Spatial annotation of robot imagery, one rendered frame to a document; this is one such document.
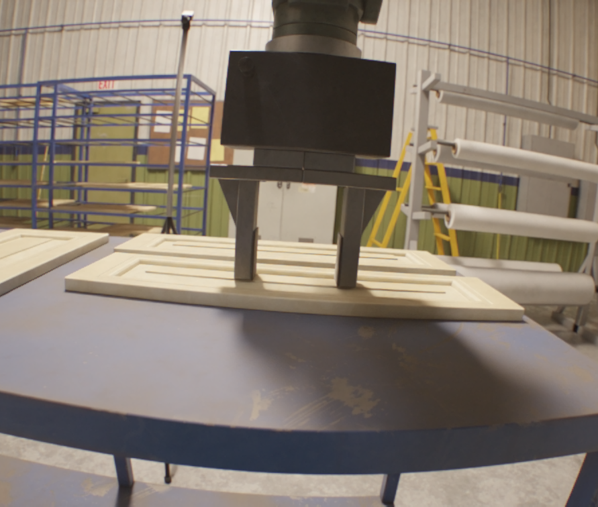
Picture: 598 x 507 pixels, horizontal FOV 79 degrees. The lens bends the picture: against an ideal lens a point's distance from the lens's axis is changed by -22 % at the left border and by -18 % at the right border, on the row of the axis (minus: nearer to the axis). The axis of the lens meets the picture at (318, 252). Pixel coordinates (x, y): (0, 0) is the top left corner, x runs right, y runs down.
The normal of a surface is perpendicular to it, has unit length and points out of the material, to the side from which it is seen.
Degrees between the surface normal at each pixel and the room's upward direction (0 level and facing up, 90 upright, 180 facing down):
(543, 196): 90
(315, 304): 90
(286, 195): 90
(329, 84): 90
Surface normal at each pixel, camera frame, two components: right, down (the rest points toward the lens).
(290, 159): 0.04, 0.18
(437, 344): 0.08, -0.98
